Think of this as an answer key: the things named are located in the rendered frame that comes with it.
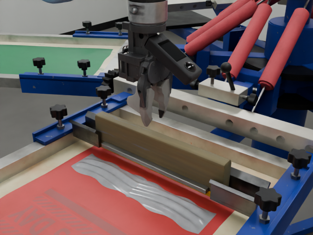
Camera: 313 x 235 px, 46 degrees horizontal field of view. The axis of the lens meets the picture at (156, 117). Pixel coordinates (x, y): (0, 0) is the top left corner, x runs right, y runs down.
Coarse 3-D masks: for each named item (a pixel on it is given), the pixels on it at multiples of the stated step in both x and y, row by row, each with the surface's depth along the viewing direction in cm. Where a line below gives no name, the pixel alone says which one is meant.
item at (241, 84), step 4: (236, 84) 112; (240, 84) 112; (244, 84) 112; (248, 84) 112; (248, 88) 110; (252, 88) 112; (248, 92) 111; (216, 100) 102; (228, 104) 101; (244, 104) 111
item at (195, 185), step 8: (104, 144) 90; (120, 152) 87; (128, 152) 87; (136, 160) 85; (144, 160) 84; (152, 168) 82; (160, 168) 81; (168, 176) 80; (176, 176) 79; (184, 176) 79; (184, 184) 78; (192, 184) 76; (200, 184) 76
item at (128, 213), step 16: (160, 176) 85; (176, 192) 80; (192, 192) 80; (112, 208) 76; (128, 208) 76; (144, 208) 76; (208, 208) 76; (224, 208) 76; (128, 224) 72; (144, 224) 72; (160, 224) 72; (176, 224) 72; (208, 224) 72
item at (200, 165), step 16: (96, 128) 92; (112, 128) 88; (128, 128) 85; (144, 128) 84; (112, 144) 90; (128, 144) 86; (144, 144) 83; (160, 144) 80; (176, 144) 78; (160, 160) 82; (176, 160) 79; (192, 160) 76; (208, 160) 73; (224, 160) 73; (192, 176) 77; (208, 176) 75; (224, 176) 72
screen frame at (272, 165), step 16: (112, 112) 107; (128, 112) 108; (160, 128) 102; (176, 128) 98; (192, 128) 98; (32, 144) 91; (48, 144) 91; (64, 144) 96; (192, 144) 97; (208, 144) 93; (224, 144) 91; (240, 144) 91; (0, 160) 85; (16, 160) 85; (32, 160) 89; (240, 160) 89; (256, 160) 86; (272, 160) 85; (0, 176) 83; (272, 176) 85
